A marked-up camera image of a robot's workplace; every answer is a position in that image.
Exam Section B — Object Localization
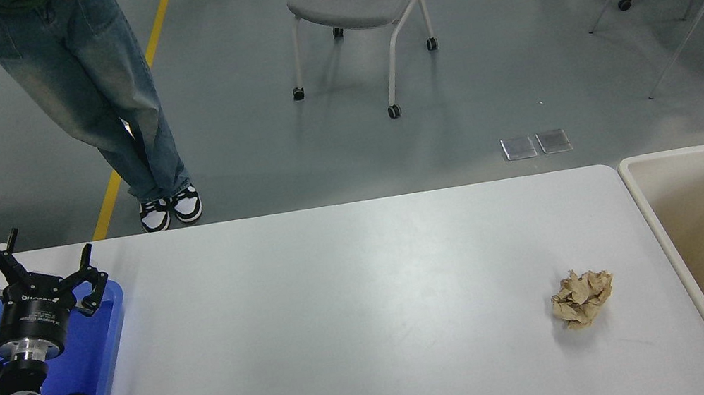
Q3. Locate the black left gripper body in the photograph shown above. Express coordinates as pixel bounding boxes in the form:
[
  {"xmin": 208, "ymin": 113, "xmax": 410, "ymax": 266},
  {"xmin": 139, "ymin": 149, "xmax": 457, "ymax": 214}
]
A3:
[{"xmin": 0, "ymin": 274, "xmax": 78, "ymax": 351}]

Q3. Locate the person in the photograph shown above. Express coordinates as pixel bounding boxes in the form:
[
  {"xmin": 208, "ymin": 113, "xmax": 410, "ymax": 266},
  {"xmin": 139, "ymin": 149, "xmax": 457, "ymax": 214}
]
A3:
[{"xmin": 0, "ymin": 0, "xmax": 207, "ymax": 258}]

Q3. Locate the metal floor plate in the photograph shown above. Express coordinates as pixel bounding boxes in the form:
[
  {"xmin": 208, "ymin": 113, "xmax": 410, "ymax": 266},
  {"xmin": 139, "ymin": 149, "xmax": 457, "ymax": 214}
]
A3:
[
  {"xmin": 535, "ymin": 127, "xmax": 573, "ymax": 156},
  {"xmin": 501, "ymin": 134, "xmax": 538, "ymax": 163}
]

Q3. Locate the crumpled tan paper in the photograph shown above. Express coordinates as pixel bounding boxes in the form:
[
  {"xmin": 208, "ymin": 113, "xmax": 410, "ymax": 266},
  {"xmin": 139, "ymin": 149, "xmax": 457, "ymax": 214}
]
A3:
[{"xmin": 546, "ymin": 265, "xmax": 622, "ymax": 334}]

